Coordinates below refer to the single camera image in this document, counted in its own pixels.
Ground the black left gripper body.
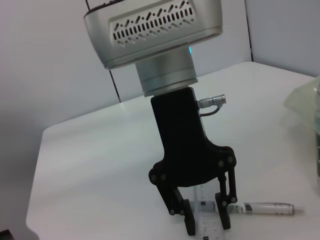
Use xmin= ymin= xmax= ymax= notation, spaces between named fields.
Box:
xmin=147 ymin=87 xmax=237 ymax=188

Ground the black box-shaped object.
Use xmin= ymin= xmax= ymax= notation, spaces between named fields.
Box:
xmin=0 ymin=229 xmax=15 ymax=240

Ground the translucent green fruit plate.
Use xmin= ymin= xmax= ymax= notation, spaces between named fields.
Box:
xmin=283 ymin=76 xmax=320 ymax=126

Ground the left arm cable with plugs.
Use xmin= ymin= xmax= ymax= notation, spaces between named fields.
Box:
xmin=196 ymin=93 xmax=227 ymax=117

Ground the clear green-label water bottle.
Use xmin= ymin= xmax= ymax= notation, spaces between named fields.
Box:
xmin=312 ymin=83 xmax=320 ymax=178

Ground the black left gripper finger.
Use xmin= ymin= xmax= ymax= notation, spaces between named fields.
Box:
xmin=215 ymin=167 xmax=238 ymax=231
xmin=149 ymin=179 xmax=197 ymax=237

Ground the silver ballpoint pen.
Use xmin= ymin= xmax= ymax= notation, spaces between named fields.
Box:
xmin=226 ymin=201 xmax=306 ymax=216

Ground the clear plastic ruler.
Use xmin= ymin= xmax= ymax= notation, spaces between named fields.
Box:
xmin=188 ymin=184 xmax=226 ymax=240

